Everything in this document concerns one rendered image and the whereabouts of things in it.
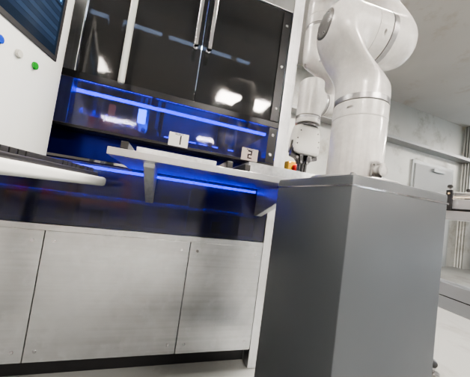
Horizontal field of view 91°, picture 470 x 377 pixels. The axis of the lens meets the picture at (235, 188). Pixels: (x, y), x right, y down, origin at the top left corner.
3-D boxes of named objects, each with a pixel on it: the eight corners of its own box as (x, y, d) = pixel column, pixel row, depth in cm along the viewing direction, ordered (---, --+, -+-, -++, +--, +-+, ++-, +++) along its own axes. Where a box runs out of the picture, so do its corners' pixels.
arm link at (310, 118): (311, 124, 86) (310, 132, 86) (291, 119, 83) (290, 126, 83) (327, 117, 78) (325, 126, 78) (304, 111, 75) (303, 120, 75)
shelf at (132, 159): (131, 170, 104) (132, 165, 104) (271, 192, 124) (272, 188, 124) (105, 153, 58) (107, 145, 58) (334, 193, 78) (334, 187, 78)
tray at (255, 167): (221, 178, 104) (222, 170, 105) (273, 187, 112) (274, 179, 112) (248, 172, 72) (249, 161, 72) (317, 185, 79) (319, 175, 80)
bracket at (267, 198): (254, 215, 112) (257, 188, 113) (259, 216, 113) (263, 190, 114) (290, 225, 80) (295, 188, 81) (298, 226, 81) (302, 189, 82)
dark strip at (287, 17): (263, 162, 115) (284, 11, 120) (272, 164, 117) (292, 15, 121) (265, 161, 114) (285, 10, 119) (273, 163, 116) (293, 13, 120)
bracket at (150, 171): (145, 202, 98) (150, 171, 98) (153, 203, 99) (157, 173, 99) (136, 207, 65) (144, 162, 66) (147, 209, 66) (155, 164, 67)
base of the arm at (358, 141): (423, 191, 48) (431, 106, 49) (352, 176, 42) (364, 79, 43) (350, 191, 66) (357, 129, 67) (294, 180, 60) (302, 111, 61)
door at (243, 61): (194, 102, 106) (212, -19, 109) (277, 123, 119) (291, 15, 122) (194, 101, 105) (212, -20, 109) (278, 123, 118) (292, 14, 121)
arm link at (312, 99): (314, 124, 86) (291, 119, 84) (319, 90, 86) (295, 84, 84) (328, 117, 78) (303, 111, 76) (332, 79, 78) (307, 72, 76)
